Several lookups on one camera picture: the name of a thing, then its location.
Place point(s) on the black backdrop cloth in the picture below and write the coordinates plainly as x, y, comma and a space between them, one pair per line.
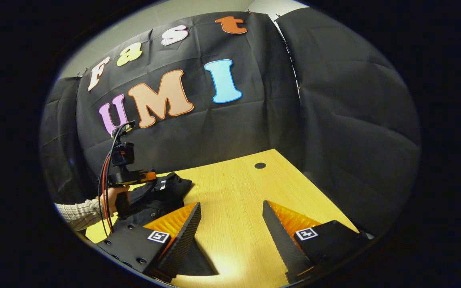
254, 128

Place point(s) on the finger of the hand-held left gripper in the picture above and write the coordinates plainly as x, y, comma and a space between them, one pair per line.
150, 176

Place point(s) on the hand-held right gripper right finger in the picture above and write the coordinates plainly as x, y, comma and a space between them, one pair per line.
280, 244

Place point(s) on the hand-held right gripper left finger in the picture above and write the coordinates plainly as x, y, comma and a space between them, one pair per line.
184, 240

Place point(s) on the black jacket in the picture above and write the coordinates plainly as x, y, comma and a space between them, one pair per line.
166, 192

